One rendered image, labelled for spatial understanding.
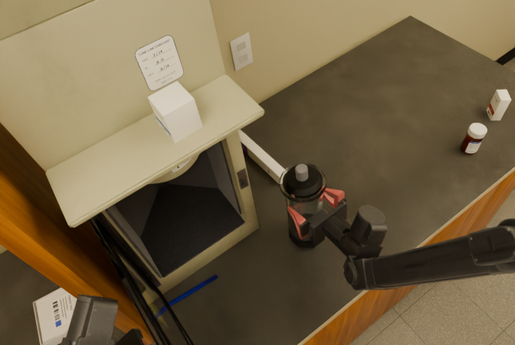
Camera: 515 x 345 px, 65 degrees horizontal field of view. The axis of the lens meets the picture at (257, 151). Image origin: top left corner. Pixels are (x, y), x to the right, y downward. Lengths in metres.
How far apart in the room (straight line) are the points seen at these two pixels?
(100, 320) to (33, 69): 0.34
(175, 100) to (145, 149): 0.09
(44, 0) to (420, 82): 1.25
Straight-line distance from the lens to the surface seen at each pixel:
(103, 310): 0.64
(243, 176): 0.92
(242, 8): 1.24
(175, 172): 0.81
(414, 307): 2.11
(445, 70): 1.60
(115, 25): 0.57
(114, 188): 0.59
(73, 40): 0.57
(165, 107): 0.58
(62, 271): 0.71
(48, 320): 1.19
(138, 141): 0.63
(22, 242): 0.63
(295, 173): 0.93
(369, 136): 1.34
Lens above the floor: 1.96
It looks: 52 degrees down
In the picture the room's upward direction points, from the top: 10 degrees counter-clockwise
